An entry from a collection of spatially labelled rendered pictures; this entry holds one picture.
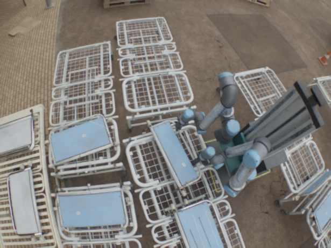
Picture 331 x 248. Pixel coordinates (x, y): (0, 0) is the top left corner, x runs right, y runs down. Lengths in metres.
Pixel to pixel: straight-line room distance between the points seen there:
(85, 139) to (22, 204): 1.06
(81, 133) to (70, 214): 0.91
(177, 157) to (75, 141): 1.16
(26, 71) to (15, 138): 1.99
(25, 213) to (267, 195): 3.16
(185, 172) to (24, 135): 1.94
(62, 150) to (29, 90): 1.87
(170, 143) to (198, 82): 1.58
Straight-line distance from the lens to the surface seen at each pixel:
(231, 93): 1.38
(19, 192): 2.36
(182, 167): 1.95
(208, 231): 2.06
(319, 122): 1.31
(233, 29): 4.88
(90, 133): 2.21
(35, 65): 4.25
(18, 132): 2.58
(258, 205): 2.96
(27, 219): 2.29
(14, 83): 4.27
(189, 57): 3.65
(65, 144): 2.27
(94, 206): 2.02
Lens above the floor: 2.51
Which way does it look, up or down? 65 degrees down
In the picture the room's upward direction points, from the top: 11 degrees clockwise
